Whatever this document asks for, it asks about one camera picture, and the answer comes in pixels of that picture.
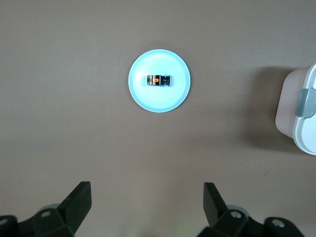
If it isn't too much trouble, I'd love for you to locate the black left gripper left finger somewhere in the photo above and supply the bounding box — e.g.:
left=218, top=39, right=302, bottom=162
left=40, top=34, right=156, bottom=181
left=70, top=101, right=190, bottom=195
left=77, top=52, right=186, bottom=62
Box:
left=32, top=181, right=93, bottom=237

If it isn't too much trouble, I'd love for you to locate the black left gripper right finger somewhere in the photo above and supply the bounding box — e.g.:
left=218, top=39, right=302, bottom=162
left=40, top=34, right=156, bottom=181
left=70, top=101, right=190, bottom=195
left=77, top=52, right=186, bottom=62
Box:
left=203, top=182, right=250, bottom=237

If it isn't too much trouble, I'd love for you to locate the black push button switch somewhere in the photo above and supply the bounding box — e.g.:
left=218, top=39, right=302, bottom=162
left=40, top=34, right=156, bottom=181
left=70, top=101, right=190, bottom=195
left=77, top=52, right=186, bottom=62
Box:
left=142, top=73, right=173, bottom=88

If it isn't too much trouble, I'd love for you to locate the white lidded storage box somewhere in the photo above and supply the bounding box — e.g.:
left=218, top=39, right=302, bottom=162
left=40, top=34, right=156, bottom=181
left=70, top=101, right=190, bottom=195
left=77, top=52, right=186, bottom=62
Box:
left=275, top=61, right=316, bottom=156

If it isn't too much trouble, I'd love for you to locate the light blue round plate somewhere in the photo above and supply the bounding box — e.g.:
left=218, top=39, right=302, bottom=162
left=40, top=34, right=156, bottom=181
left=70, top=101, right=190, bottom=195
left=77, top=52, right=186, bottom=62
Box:
left=127, top=48, right=192, bottom=114

